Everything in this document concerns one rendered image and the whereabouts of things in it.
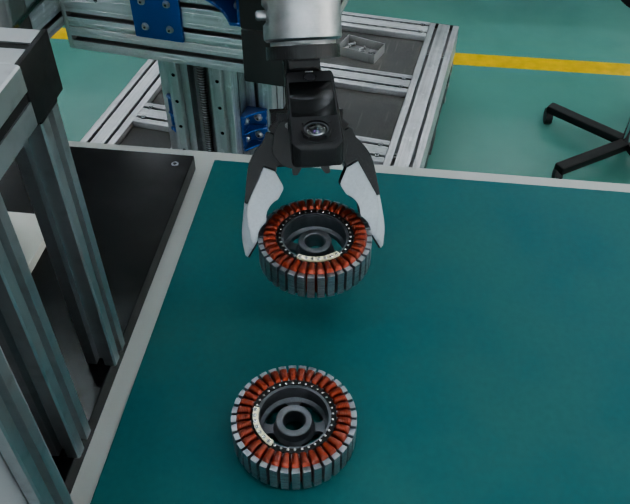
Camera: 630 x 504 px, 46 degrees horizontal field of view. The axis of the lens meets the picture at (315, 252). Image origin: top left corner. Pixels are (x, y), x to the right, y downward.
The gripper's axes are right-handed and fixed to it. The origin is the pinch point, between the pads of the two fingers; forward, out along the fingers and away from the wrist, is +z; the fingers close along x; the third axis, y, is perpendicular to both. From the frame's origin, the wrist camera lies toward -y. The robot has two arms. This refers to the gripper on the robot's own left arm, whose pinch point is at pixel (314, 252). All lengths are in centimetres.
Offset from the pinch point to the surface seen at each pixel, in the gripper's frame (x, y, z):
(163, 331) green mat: 16.0, 2.0, 7.9
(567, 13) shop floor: -118, 217, -29
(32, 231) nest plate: 30.6, 12.1, -1.5
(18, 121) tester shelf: 19.8, -24.1, -16.0
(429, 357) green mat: -10.7, -3.3, 10.9
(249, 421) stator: 7.5, -12.1, 11.7
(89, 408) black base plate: 22.0, -7.8, 11.2
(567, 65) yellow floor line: -105, 185, -11
